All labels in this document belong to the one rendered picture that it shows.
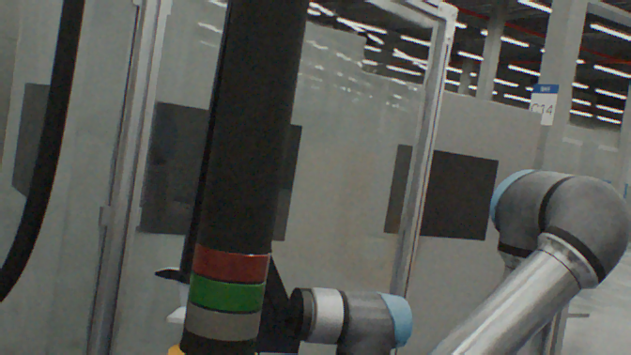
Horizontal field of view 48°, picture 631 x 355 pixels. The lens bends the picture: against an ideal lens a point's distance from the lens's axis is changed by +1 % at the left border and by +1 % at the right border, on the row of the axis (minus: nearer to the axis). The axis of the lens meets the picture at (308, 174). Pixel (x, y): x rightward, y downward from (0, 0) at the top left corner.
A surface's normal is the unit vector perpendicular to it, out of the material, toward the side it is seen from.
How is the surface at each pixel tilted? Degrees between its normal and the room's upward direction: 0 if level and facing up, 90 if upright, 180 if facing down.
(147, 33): 90
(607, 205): 45
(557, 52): 90
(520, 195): 75
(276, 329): 98
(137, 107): 90
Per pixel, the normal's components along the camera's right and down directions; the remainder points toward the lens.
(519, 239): -0.73, -0.08
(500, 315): -0.20, -0.47
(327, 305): 0.34, -0.53
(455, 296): 0.53, 0.13
